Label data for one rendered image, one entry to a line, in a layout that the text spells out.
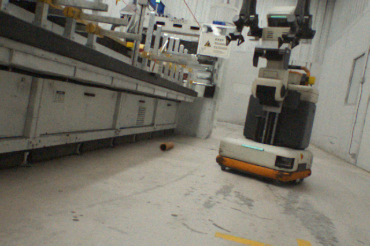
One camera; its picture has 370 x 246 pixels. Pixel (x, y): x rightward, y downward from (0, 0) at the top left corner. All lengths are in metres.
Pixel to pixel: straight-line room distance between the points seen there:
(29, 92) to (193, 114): 4.06
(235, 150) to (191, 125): 2.94
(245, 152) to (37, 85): 1.66
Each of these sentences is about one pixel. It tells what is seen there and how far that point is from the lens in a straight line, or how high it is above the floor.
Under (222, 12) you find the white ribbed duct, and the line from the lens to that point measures 10.16.
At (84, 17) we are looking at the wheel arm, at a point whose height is 0.82.
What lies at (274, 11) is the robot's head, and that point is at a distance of 3.15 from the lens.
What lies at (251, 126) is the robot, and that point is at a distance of 3.38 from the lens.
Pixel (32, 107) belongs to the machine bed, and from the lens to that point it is 2.18.
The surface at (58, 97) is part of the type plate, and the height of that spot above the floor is 0.40.
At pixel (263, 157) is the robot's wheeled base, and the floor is 0.19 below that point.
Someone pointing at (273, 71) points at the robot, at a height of 0.86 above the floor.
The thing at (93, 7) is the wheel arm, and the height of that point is 0.82.
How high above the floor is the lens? 0.49
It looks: 3 degrees down
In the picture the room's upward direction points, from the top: 10 degrees clockwise
